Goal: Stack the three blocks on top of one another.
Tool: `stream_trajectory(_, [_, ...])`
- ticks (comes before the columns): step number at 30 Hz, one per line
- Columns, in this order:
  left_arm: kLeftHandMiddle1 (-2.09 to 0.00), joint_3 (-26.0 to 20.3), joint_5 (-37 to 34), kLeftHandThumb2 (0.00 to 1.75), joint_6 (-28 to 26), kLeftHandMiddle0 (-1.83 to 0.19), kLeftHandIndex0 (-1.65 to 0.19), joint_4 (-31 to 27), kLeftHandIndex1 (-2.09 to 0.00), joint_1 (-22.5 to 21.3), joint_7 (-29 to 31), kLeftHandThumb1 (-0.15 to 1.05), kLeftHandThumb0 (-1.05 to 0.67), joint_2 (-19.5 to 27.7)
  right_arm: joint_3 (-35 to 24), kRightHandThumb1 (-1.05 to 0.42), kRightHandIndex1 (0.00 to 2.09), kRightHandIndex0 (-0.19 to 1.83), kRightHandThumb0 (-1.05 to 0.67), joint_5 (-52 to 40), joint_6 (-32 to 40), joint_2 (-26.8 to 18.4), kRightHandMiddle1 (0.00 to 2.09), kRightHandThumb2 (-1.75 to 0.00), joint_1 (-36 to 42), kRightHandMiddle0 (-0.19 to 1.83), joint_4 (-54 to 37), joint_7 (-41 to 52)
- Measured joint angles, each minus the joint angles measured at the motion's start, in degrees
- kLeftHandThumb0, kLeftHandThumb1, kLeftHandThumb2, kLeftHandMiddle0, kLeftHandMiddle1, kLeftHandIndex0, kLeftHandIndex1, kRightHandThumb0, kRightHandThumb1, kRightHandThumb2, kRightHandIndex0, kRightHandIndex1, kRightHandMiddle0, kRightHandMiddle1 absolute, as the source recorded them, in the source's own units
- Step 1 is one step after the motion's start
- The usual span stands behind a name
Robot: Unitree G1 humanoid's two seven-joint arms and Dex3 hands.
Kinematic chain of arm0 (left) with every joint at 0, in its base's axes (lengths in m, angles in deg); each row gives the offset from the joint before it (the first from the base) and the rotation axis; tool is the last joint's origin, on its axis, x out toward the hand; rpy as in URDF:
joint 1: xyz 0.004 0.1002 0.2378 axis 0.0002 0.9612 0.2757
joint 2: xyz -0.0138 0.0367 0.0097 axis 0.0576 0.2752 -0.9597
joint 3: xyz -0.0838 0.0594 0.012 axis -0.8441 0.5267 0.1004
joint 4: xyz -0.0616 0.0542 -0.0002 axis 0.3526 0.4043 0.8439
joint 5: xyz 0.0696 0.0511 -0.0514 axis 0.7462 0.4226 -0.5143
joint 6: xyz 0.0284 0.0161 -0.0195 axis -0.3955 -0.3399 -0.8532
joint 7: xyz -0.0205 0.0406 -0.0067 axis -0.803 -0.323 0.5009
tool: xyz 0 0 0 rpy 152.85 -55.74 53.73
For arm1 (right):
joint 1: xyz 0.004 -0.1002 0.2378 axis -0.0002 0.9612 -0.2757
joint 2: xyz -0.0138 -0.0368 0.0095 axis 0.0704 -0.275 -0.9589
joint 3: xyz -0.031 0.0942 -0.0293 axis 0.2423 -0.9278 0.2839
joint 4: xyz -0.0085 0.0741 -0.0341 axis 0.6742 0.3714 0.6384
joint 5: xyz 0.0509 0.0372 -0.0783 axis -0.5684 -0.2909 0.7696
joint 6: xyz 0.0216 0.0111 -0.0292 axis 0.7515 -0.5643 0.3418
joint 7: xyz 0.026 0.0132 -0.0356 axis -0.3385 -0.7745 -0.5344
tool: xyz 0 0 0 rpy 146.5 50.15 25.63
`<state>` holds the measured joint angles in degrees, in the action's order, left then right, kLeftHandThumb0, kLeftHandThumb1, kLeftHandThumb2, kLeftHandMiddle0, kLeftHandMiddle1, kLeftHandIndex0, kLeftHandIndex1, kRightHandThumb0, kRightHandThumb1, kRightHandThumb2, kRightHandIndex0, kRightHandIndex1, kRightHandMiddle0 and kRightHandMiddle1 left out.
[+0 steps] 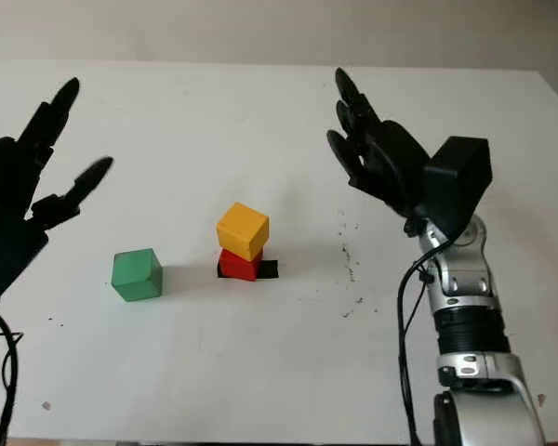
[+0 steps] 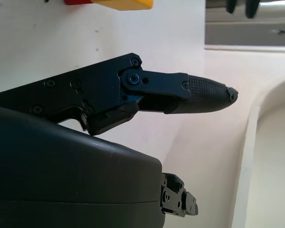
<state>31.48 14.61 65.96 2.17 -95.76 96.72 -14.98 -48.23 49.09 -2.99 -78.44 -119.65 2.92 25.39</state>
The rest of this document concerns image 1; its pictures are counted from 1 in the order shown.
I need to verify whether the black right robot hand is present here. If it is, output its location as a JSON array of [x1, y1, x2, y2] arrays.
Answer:
[[326, 67, 432, 219]]

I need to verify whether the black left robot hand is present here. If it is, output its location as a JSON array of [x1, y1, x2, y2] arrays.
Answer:
[[0, 76, 115, 233]]

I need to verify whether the green wooden block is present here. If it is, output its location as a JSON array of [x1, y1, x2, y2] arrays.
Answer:
[[110, 248, 163, 303]]

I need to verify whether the yellow wooden block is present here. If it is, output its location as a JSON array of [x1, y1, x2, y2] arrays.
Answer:
[[216, 202, 270, 260]]

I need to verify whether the red wooden block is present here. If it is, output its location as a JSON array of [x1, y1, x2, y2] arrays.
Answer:
[[218, 248, 265, 282]]

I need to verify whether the black tape strip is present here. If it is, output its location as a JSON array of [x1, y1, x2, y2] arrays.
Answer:
[[216, 259, 279, 280]]

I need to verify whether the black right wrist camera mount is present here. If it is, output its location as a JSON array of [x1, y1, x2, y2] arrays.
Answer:
[[411, 136, 494, 243]]

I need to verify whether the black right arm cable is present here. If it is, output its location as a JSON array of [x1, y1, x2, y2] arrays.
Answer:
[[397, 250, 447, 446]]

